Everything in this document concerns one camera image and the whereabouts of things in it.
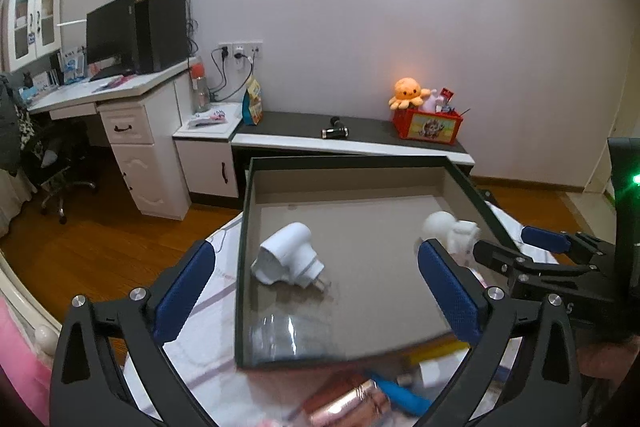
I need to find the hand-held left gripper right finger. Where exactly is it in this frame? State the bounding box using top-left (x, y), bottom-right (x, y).
top-left (417, 238), bottom-right (583, 427)

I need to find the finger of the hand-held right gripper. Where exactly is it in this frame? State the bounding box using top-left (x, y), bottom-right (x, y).
top-left (520, 225), bottom-right (616, 268)
top-left (472, 239), bottom-right (561, 280)

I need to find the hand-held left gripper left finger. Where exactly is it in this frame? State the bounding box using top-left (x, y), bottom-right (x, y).
top-left (49, 239), bottom-right (236, 427)

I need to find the white figurine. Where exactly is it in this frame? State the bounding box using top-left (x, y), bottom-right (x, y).
top-left (421, 210), bottom-right (483, 268)

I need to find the blue plastic item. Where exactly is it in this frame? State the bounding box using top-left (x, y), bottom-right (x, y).
top-left (367, 372), bottom-right (433, 418)

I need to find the pink box with dark rim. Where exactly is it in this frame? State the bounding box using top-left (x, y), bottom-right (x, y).
top-left (234, 155), bottom-right (526, 370)

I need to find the rose gold cylinder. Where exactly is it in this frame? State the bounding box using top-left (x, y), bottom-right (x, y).
top-left (302, 379), bottom-right (393, 427)

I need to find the person's right hand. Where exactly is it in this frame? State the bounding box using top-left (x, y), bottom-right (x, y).
top-left (582, 339), bottom-right (640, 380)

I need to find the yellow plastic item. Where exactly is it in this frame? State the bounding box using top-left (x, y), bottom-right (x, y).
top-left (407, 339), bottom-right (471, 360)

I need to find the clear plastic piece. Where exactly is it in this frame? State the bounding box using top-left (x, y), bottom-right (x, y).
top-left (248, 312), bottom-right (301, 360)

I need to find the white plug adapter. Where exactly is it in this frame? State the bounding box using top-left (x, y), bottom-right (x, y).
top-left (251, 222), bottom-right (333, 293)

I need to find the white desk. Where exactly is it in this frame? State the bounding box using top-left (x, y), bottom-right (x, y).
top-left (27, 57), bottom-right (201, 220)

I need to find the white low cabinet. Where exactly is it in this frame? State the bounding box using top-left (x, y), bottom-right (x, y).
top-left (172, 102), bottom-right (242, 200)

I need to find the white door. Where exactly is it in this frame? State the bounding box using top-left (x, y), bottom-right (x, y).
top-left (585, 72), bottom-right (640, 202)

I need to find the red toy box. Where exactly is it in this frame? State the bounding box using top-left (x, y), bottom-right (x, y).
top-left (392, 104), bottom-right (463, 148)

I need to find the pink packet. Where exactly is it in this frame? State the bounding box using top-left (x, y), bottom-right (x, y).
top-left (189, 109), bottom-right (228, 128)

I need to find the pink blanket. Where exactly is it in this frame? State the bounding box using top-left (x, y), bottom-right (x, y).
top-left (0, 297), bottom-right (51, 427)

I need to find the orange octopus plush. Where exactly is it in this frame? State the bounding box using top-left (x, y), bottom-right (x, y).
top-left (389, 78), bottom-right (431, 110)

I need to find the black office chair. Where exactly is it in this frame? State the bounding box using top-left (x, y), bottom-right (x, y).
top-left (20, 107), bottom-right (98, 225)

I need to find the blue yellow snack bag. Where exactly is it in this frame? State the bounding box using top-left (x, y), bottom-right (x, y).
top-left (241, 77), bottom-right (264, 126)

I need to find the black flashlight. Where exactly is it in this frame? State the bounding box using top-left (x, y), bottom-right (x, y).
top-left (321, 117), bottom-right (349, 139)

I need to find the dark-topped low bench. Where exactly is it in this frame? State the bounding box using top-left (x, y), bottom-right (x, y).
top-left (232, 111), bottom-right (476, 178)

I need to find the red-capped water bottle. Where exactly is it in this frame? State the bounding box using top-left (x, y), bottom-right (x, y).
top-left (190, 56), bottom-right (211, 114)

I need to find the black keyboard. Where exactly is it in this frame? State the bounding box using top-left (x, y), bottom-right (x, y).
top-left (89, 67), bottom-right (136, 82)

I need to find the dark jacket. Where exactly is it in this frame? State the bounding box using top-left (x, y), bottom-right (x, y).
top-left (0, 74), bottom-right (31, 172)

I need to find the blue white box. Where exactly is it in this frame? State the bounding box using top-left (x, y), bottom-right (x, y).
top-left (60, 48), bottom-right (87, 84)

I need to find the black computer tower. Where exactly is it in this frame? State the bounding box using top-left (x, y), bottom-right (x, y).
top-left (134, 0), bottom-right (188, 75)

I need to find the black computer monitor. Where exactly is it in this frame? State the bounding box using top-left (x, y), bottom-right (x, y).
top-left (86, 0), bottom-right (141, 72)

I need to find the white wooden bed frame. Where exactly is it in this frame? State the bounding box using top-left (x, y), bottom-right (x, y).
top-left (0, 252), bottom-right (63, 360)

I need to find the black power cable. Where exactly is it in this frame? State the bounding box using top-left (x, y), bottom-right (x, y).
top-left (209, 48), bottom-right (232, 102)

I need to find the white wall power outlet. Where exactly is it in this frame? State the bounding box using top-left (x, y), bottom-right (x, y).
top-left (217, 41), bottom-right (264, 58)

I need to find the white glass-door wall cabinet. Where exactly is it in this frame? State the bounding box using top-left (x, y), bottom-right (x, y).
top-left (5, 0), bottom-right (63, 72)

